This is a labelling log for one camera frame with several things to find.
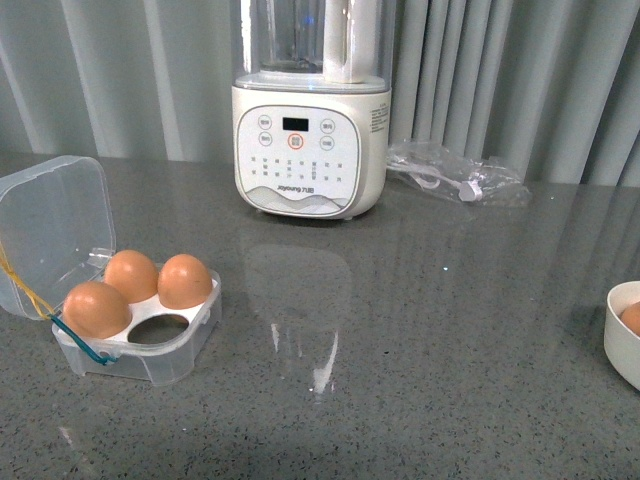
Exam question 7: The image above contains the brown egg back right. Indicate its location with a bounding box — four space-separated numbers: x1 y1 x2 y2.
158 254 213 310

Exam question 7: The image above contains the brown egg back left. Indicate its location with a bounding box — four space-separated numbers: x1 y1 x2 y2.
104 250 159 304

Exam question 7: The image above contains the brown egg front left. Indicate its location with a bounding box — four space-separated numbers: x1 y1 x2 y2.
62 281 132 339

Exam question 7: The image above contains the clear plastic egg box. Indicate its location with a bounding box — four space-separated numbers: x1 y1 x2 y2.
1 155 221 386

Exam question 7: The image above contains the brown egg in bowl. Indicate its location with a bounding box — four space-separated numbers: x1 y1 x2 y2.
620 302 640 336

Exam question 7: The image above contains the clear plastic bag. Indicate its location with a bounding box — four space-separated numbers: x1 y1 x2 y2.
386 140 531 207

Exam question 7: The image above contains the white Joyoung blender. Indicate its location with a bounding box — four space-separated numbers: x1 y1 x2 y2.
230 1 396 219

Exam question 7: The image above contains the blue rubber band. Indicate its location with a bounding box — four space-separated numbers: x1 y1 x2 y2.
49 314 117 365

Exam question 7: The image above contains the white bowl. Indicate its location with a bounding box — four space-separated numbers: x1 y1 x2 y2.
604 281 639 390

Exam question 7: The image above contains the white power cable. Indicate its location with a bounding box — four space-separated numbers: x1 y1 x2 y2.
388 154 482 203

